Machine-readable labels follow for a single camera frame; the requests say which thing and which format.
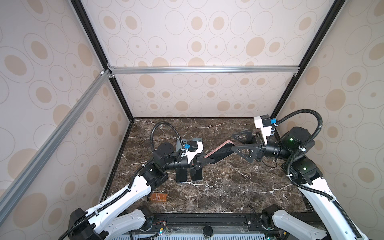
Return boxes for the black smartphone white rim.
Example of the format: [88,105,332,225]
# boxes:
[191,169,203,181]

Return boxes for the black smartphone from case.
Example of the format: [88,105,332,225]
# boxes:
[175,169,188,183]

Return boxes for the pink phone case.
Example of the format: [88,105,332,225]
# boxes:
[205,140,235,158]

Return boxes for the light blue phone case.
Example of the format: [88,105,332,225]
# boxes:
[176,140,184,153]

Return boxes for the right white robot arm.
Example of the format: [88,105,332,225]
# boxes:
[232,127,368,240]

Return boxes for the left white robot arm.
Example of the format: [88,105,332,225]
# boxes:
[59,141,215,240]

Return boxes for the small orange brown bottle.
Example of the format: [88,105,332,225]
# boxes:
[147,193,168,203]

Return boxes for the black round knob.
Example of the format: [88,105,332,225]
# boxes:
[203,226,214,239]

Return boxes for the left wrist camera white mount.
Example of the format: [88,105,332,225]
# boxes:
[182,141,204,164]

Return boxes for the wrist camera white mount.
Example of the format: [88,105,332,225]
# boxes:
[182,141,204,164]
[254,115,277,145]

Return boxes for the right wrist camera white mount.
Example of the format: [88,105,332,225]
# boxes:
[254,115,277,145]

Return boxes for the right black corrugated cable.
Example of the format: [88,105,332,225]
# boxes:
[274,108,364,240]

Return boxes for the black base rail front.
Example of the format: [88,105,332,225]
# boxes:
[117,212,297,240]

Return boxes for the silver aluminium rail back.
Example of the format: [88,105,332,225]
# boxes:
[111,66,300,75]

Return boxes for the silver aluminium rail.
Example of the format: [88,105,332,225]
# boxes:
[111,66,300,75]
[1,69,111,224]

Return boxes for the black corner frame post right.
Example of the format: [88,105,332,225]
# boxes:
[271,0,347,118]

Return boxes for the black corner frame post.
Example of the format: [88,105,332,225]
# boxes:
[271,0,347,118]
[70,0,135,122]

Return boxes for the silver aluminium rail left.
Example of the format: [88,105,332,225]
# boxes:
[1,69,111,224]

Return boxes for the black corner frame post left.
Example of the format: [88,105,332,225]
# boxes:
[70,0,135,122]

